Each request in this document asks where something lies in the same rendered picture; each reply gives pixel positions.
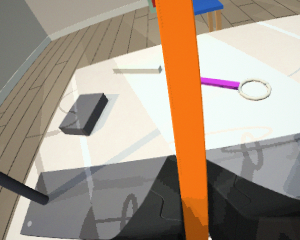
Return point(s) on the purple handle with grey loop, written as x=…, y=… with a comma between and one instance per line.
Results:
x=231, y=84

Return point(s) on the dark grey rectangular block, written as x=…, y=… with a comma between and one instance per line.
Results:
x=82, y=117

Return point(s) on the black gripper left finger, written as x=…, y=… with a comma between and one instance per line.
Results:
x=160, y=216

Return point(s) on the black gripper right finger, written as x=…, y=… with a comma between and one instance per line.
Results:
x=241, y=210

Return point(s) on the grey loop with orange handle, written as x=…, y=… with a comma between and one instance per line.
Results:
x=179, y=43

